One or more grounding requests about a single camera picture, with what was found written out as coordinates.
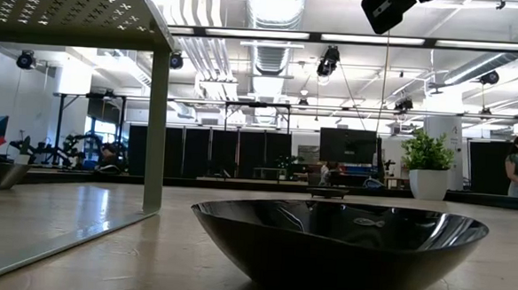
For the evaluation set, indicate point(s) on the small black square plate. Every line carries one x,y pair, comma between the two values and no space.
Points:
327,193

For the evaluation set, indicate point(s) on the black leaf-shaped plate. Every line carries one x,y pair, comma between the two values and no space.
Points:
337,255

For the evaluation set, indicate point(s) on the black overhead crossbeam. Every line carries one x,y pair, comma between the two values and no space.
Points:
429,43

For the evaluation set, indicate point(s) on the black hanging spotlight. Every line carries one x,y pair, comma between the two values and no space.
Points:
329,62

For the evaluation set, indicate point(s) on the black ceiling spotlight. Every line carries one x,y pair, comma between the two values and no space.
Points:
176,61
490,77
25,60
403,104

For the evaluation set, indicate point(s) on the white round pillar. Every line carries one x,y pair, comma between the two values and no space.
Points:
453,128

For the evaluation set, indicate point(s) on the large black monitor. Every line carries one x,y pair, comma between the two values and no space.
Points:
348,146

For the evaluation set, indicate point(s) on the blue storage bin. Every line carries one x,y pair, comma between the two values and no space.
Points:
357,170

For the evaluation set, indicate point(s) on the small green potted plant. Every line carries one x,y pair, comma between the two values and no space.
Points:
428,180

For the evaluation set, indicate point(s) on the dark background plant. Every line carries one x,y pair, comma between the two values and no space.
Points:
290,164

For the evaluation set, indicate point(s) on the pale green perforated metal shelf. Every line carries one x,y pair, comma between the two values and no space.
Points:
156,135

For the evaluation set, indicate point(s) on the black background robot arms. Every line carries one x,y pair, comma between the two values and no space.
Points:
75,142

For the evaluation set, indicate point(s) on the large round ceiling duct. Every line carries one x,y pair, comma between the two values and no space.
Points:
275,4

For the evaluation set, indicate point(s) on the black partition wall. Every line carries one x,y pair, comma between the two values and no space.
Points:
196,153
488,168

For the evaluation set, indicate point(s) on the black metal rail frame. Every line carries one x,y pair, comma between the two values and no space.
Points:
504,201

